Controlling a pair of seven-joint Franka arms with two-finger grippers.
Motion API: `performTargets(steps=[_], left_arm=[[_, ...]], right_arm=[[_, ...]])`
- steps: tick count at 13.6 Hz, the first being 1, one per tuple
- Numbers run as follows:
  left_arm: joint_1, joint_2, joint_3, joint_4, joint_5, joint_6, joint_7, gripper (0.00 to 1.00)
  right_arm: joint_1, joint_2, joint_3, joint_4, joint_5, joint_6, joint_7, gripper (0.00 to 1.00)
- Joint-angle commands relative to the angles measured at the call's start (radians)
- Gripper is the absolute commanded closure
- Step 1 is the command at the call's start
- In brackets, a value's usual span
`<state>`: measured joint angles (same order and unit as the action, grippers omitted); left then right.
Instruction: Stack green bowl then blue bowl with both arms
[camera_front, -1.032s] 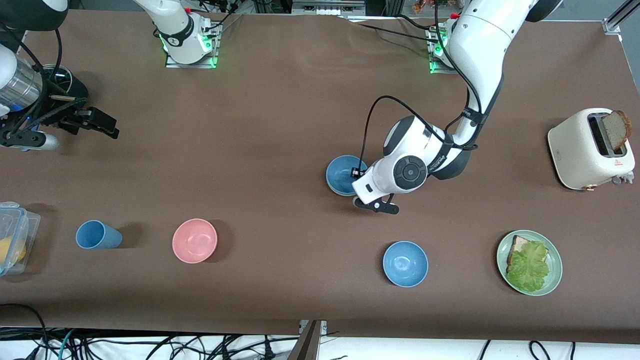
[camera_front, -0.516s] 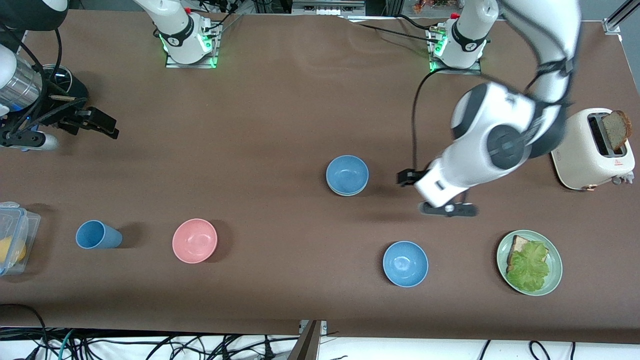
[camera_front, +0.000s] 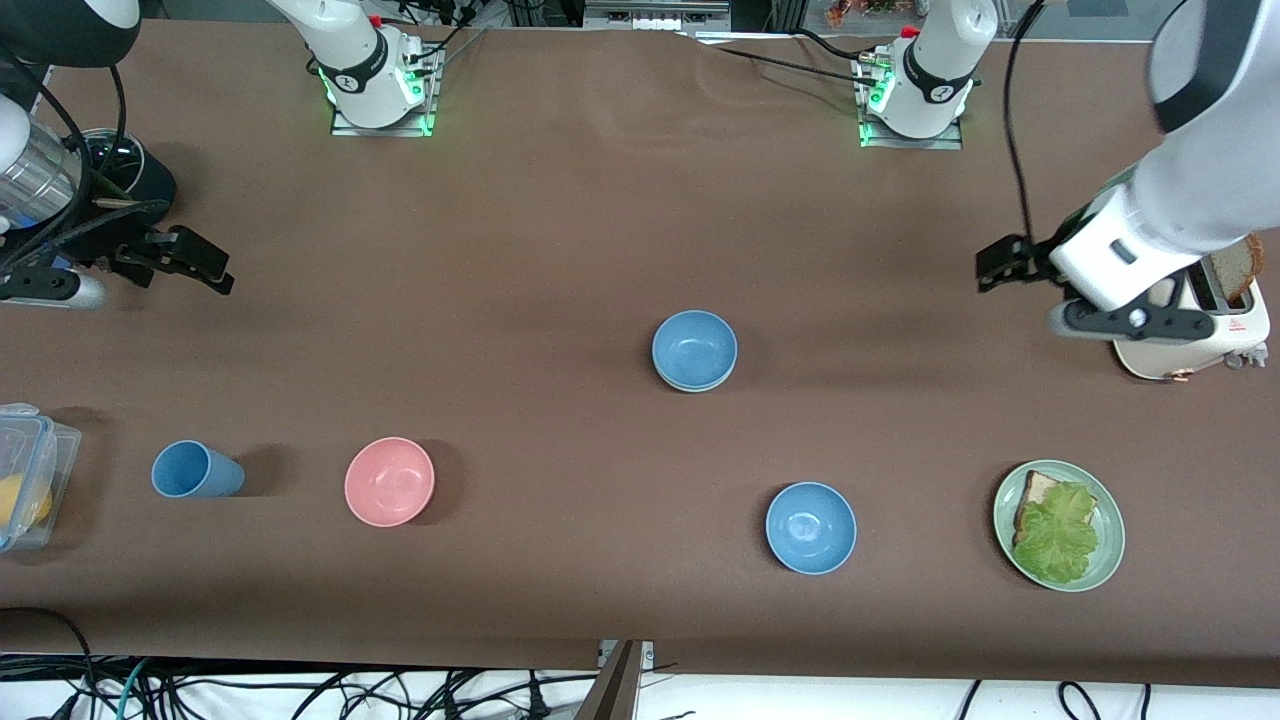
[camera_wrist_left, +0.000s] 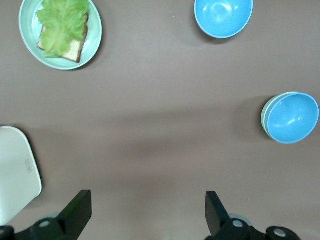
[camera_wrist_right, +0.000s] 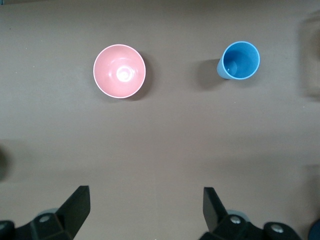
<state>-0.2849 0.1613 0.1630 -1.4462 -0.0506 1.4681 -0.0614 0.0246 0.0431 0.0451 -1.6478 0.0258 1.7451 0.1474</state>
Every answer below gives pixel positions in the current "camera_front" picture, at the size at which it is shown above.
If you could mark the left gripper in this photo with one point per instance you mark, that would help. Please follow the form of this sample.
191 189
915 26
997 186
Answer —
1034 258

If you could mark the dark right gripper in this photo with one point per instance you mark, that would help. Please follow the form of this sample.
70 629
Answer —
108 243

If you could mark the small blue bowl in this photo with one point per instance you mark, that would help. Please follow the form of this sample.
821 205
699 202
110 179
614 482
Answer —
694 348

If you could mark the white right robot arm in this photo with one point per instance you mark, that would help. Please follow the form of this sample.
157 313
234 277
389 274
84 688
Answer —
345 45

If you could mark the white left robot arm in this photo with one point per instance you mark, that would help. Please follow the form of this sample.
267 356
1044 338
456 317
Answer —
1200 190

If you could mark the pink bowl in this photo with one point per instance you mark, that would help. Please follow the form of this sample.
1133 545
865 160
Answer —
389 482

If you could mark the large blue bowl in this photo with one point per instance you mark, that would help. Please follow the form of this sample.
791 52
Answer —
811 527

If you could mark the white toaster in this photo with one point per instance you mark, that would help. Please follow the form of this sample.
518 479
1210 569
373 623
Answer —
1180 355

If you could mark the blue cup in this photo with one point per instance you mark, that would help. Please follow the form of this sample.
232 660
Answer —
195 470

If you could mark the bread slice in toaster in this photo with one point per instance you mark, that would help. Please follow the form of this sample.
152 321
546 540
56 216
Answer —
1235 268

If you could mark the clear plastic container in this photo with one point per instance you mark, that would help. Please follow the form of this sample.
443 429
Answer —
55 450

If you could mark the toasted bread slice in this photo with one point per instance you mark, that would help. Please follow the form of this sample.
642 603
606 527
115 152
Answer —
1035 492

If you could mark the green lettuce leaf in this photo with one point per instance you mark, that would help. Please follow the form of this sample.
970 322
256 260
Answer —
1060 535

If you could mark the yellow fruit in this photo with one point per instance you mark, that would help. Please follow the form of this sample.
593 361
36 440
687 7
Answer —
25 500

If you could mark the light green plate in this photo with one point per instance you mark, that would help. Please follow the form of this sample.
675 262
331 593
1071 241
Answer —
1108 550

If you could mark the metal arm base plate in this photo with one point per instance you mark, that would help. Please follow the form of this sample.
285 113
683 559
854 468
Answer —
955 140
425 115

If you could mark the aluminium frame rail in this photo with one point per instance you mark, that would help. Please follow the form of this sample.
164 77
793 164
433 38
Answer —
650 12

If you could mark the metal table bracket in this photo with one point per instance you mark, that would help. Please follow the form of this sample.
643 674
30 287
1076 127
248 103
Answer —
615 690

